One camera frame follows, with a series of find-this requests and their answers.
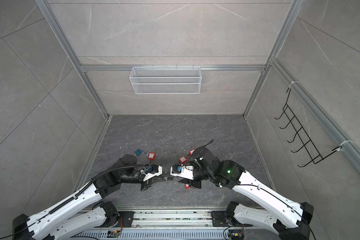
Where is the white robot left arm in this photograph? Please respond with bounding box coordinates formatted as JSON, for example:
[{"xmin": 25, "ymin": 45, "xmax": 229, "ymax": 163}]
[{"xmin": 12, "ymin": 155, "xmax": 172, "ymax": 240}]

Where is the white wire mesh basket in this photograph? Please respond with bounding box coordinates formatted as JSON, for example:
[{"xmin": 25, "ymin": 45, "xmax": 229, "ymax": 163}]
[{"xmin": 130, "ymin": 67, "xmax": 202, "ymax": 95}]

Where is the aluminium front rail frame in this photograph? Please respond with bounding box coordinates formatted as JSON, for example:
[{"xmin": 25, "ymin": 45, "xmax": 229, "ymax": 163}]
[{"xmin": 59, "ymin": 206, "xmax": 298, "ymax": 240}]

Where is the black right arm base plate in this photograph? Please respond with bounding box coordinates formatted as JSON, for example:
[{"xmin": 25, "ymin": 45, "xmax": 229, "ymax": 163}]
[{"xmin": 211, "ymin": 211, "xmax": 253, "ymax": 227}]

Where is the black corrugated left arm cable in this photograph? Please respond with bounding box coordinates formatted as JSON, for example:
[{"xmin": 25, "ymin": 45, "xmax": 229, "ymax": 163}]
[{"xmin": 47, "ymin": 164, "xmax": 148, "ymax": 215}]

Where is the red padlock middle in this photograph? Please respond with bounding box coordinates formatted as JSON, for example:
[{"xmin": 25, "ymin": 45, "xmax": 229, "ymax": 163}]
[{"xmin": 179, "ymin": 156, "xmax": 188, "ymax": 165}]

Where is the red padlock long shackle left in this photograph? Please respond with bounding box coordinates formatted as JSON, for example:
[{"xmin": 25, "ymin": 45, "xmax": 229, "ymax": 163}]
[{"xmin": 147, "ymin": 147, "xmax": 161, "ymax": 161}]

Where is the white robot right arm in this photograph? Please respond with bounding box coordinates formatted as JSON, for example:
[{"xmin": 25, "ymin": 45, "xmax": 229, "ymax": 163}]
[{"xmin": 171, "ymin": 146, "xmax": 314, "ymax": 240}]

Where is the black wire hook rack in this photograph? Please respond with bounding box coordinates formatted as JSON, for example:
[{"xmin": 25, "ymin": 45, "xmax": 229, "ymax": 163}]
[{"xmin": 274, "ymin": 88, "xmax": 344, "ymax": 168}]

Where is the blue padlock with steel shackle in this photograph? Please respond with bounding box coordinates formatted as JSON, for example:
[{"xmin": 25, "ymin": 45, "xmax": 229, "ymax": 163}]
[{"xmin": 134, "ymin": 149, "xmax": 149, "ymax": 156}]

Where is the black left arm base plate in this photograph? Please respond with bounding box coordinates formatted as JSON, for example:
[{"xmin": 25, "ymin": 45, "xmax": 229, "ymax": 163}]
[{"xmin": 114, "ymin": 211, "xmax": 135, "ymax": 228}]

